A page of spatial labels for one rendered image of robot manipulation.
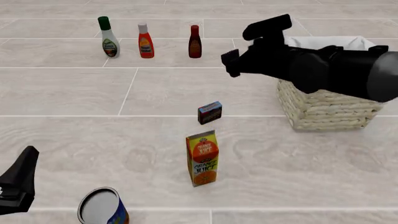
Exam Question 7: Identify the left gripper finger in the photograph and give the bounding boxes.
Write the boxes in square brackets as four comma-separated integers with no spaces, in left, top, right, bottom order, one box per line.
[0,146,40,195]

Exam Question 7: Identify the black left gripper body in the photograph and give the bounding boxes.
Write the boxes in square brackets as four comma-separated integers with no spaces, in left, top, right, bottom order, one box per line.
[0,183,35,216]

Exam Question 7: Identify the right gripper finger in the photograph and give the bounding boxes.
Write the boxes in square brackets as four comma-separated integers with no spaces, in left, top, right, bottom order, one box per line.
[224,63,241,78]
[220,49,241,67]

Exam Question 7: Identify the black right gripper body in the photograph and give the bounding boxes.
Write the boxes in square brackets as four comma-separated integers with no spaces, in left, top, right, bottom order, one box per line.
[238,36,292,80]

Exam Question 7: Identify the white cloth basket lining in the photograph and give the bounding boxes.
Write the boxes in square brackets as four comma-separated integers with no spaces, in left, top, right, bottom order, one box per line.
[284,35,379,51]

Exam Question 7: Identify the chocolate pudding box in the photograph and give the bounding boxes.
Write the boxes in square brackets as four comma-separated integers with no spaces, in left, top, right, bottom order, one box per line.
[197,100,223,126]

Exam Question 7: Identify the pale wicker basket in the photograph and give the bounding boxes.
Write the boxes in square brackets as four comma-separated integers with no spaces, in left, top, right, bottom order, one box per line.
[275,78,385,132]

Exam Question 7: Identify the black plate on stalk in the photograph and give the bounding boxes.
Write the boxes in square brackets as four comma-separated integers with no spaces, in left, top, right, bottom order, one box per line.
[242,13,294,45]

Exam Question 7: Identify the dark red sauce bottle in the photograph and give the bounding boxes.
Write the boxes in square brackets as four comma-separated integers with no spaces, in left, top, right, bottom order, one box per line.
[188,24,203,59]

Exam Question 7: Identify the orange bottle grey cap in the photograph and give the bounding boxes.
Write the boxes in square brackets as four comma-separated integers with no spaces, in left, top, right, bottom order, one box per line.
[137,22,155,59]

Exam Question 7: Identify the blue printed tin can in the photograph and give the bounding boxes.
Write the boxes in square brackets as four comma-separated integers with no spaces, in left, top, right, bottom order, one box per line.
[77,186,131,224]

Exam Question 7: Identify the orange juice carton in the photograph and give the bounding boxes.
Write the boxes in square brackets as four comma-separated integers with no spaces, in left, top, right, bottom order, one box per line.
[185,129,220,188]

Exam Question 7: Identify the white bottle green cap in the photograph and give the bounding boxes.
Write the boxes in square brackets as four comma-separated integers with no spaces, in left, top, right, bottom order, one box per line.
[97,16,121,59]

